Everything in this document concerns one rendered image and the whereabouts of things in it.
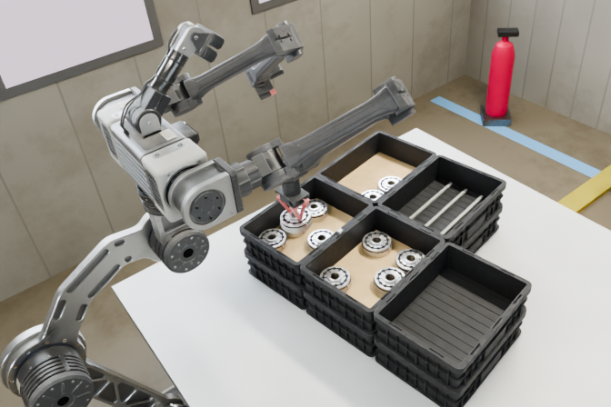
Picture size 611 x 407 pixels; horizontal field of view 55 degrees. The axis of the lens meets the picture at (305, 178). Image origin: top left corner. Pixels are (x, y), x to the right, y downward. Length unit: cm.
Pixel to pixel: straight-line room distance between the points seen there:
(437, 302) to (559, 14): 279
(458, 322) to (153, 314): 105
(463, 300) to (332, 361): 46
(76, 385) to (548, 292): 152
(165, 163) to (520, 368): 123
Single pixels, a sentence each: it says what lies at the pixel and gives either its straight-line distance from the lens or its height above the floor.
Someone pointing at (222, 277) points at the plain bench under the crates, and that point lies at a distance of 224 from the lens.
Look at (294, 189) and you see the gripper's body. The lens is 181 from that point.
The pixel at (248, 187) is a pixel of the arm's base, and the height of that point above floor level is 145.
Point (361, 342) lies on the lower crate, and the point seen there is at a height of 74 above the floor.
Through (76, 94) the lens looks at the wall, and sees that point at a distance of 314.
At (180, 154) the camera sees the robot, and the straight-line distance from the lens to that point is 140.
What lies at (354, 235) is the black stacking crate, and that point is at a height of 89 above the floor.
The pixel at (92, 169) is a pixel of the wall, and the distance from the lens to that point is 333.
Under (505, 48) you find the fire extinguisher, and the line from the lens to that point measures 412.
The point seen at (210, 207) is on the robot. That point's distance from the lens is 135.
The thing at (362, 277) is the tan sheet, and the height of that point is 83.
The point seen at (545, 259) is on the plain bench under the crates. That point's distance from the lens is 231.
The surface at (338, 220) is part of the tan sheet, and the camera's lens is 220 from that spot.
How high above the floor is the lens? 227
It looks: 37 degrees down
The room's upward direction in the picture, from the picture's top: 6 degrees counter-clockwise
